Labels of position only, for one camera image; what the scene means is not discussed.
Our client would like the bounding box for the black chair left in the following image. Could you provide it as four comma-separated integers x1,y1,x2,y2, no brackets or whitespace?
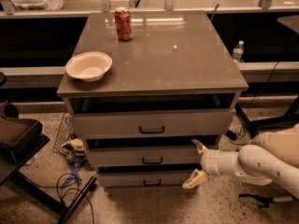
0,72,98,224

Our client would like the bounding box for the clear plastic water bottle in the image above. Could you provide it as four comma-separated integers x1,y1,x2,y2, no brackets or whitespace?
232,40,244,63

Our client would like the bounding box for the orange soda can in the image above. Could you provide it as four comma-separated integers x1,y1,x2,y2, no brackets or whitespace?
114,7,133,41

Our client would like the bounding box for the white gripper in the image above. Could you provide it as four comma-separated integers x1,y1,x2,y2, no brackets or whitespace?
182,139,240,189

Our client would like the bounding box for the white paper bowl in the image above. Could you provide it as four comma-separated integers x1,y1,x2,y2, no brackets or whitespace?
65,51,112,82

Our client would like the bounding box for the grey drawer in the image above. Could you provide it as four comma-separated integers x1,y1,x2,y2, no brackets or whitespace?
97,170,192,189
86,144,200,167
70,109,235,139

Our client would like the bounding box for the wire mesh basket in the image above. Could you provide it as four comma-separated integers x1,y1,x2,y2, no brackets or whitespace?
52,113,76,156

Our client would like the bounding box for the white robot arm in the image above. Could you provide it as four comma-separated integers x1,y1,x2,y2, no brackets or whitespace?
182,124,299,202

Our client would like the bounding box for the crumpled snack bag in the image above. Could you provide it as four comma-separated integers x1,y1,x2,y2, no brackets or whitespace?
61,138,86,159

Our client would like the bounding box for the black floor cable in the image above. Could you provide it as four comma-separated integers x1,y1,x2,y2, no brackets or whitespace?
29,171,95,224

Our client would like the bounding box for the black table leg frame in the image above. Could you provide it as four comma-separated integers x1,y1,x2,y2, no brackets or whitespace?
235,104,258,138

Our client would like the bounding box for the grey drawer cabinet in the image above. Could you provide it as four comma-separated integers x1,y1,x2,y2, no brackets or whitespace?
58,11,248,175

